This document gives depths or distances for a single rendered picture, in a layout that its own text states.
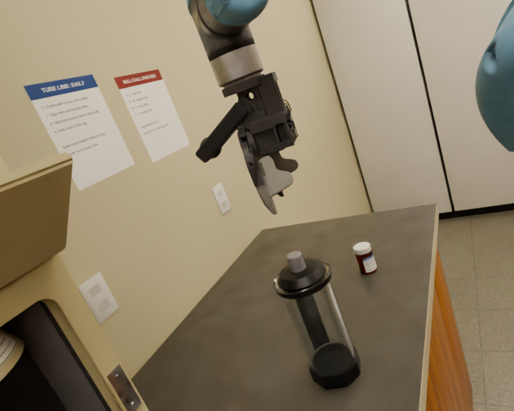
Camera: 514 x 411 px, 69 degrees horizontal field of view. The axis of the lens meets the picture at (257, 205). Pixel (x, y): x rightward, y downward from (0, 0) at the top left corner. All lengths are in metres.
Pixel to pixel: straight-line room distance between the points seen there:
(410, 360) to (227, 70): 0.61
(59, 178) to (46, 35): 0.80
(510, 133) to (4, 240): 0.41
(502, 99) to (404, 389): 0.60
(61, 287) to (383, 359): 0.59
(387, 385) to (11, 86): 1.02
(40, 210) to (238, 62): 0.33
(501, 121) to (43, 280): 0.47
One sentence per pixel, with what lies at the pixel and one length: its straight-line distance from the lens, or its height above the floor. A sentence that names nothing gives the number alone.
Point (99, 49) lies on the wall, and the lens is 1.27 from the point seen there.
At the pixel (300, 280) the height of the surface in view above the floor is 1.18.
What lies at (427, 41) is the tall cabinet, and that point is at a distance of 3.04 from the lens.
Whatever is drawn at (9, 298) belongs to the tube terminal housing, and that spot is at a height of 1.39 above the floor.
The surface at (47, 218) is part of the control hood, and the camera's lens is 0.44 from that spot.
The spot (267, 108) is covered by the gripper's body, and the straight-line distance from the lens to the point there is 0.59.
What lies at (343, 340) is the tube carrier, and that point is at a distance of 0.75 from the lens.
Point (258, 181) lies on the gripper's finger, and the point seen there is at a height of 1.37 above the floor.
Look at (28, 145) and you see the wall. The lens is 1.03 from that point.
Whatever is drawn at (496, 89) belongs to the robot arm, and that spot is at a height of 1.46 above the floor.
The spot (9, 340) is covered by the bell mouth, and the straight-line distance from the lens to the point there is 0.55.
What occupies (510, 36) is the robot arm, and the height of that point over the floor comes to 1.48.
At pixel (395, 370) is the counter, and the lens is 0.80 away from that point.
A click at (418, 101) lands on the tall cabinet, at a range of 3.09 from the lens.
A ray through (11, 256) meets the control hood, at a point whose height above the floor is 1.44.
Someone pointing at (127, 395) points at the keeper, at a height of 1.19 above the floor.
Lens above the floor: 1.50
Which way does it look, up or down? 16 degrees down
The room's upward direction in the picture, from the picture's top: 21 degrees counter-clockwise
